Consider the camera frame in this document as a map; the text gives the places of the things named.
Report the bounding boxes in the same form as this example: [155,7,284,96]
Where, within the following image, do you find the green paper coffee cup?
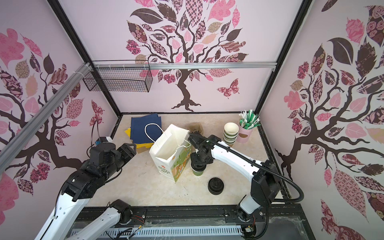
[192,168,205,176]

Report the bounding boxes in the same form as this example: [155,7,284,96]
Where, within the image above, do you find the white illustrated paper bag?
[150,124,192,183]

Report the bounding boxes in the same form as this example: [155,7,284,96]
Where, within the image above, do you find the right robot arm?
[188,132,304,222]

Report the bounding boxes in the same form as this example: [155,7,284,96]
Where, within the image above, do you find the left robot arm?
[36,142,137,240]

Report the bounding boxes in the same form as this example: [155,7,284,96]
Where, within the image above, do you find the stack of pulp cup carriers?
[188,123,204,136]

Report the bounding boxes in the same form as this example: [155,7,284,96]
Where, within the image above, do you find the stack of black lids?
[208,177,225,195]

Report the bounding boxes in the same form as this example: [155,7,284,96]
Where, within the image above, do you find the stack of paper cups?
[223,123,239,147]

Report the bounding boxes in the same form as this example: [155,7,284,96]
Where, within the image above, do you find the pink straw holder cup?
[237,126,253,144]

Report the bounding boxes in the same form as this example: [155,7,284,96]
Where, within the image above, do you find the yellow napkins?
[125,128,154,149]

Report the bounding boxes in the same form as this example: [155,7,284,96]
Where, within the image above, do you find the bundle of wrapped straws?
[239,110,261,130]

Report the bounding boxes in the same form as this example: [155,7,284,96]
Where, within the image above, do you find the dark blue napkins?
[131,114,163,144]

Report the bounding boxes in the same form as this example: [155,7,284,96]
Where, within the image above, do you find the white slotted cable duct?
[68,226,243,240]

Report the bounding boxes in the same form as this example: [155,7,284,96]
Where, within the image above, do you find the black wire basket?
[83,60,153,93]

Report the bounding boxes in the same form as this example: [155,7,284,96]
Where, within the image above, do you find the aluminium rail back wall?
[94,62,277,70]

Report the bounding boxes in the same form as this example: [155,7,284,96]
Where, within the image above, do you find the aluminium rail wall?
[94,62,277,70]
[1,63,91,173]

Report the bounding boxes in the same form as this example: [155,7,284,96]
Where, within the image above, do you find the aluminium rail left wall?
[1,63,91,173]

